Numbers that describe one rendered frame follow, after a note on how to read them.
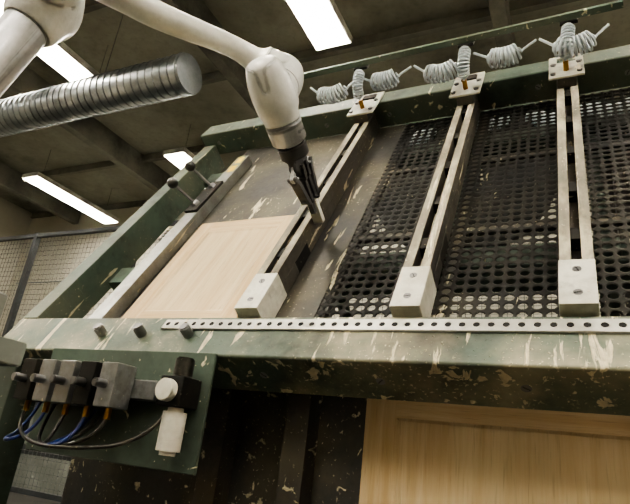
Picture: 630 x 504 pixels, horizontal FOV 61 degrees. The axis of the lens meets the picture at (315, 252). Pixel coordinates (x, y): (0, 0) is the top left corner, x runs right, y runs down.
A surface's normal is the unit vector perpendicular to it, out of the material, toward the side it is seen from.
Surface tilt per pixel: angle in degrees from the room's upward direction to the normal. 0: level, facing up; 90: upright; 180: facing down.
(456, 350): 58
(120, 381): 90
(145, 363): 90
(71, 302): 90
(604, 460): 90
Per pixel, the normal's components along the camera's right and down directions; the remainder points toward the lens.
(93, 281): 0.90, -0.06
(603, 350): -0.30, -0.80
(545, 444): -0.43, -0.36
